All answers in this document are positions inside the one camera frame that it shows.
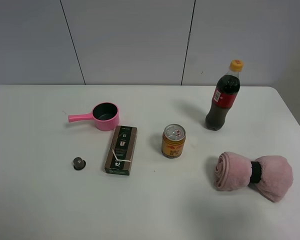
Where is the brown coffee capsule box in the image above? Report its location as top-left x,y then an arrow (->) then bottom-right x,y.
104,125 -> 138,176

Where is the gold drink can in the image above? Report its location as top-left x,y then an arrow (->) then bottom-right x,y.
161,124 -> 186,159

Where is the pink toy saucepan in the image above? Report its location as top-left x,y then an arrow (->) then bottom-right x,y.
68,102 -> 120,131

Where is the dark coffee capsule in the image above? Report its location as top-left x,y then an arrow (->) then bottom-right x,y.
73,157 -> 86,171

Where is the cola bottle yellow cap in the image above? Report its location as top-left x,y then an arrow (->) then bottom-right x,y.
205,59 -> 244,131

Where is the rolled pink towel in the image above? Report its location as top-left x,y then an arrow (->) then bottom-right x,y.
214,152 -> 294,203

